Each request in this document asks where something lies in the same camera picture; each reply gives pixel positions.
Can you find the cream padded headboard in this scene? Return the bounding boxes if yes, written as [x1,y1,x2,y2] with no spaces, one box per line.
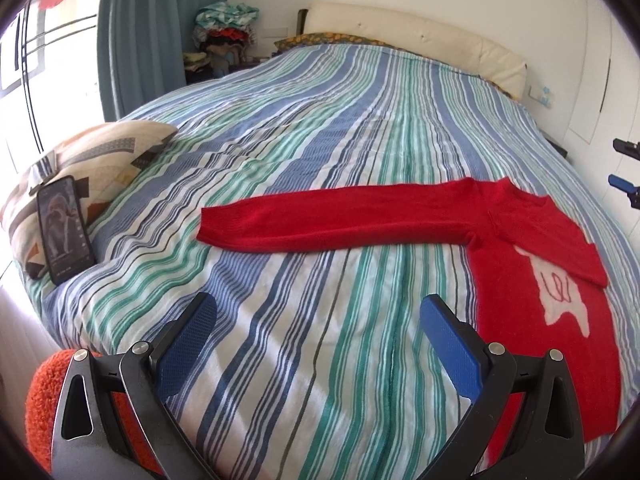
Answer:
[297,1,528,97]

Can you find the orange fluffy rug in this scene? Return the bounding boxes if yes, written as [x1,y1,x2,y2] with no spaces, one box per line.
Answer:
[25,350,163,476]

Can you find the window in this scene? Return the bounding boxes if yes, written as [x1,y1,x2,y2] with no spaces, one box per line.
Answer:
[0,0,103,131]

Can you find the pile of clothes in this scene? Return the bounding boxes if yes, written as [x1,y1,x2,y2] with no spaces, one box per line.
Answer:
[182,2,261,82]

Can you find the red knitted sweater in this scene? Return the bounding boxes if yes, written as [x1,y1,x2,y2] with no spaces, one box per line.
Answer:
[197,176,623,466]

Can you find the black smartphone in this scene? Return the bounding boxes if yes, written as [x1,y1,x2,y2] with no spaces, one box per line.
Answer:
[36,176,96,286]

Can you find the dark nightstand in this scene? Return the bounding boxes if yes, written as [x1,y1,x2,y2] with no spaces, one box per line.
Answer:
[544,135,572,162]

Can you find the geometric patterned cushion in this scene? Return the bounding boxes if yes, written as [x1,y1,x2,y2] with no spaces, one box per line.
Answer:
[0,120,179,281]

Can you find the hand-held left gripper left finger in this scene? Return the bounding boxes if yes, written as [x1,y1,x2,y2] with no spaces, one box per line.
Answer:
[50,291,221,480]

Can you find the white wardrobe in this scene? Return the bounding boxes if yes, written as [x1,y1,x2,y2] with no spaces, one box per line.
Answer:
[565,0,640,171]

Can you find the striped bedspread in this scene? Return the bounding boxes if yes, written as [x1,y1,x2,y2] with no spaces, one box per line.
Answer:
[20,42,636,480]

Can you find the yellow patterned pillow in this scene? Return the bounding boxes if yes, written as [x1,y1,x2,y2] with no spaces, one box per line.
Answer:
[274,32,401,54]

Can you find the blue curtain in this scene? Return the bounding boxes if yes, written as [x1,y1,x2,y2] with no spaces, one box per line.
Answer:
[95,0,231,122]

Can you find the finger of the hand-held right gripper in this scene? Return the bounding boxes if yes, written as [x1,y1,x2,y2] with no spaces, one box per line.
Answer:
[607,174,640,211]
[613,138,640,162]

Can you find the wall socket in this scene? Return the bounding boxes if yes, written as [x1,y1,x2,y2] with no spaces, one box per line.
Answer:
[527,85,554,109]

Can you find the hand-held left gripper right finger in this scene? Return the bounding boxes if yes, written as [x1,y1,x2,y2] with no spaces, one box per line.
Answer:
[417,294,586,480]

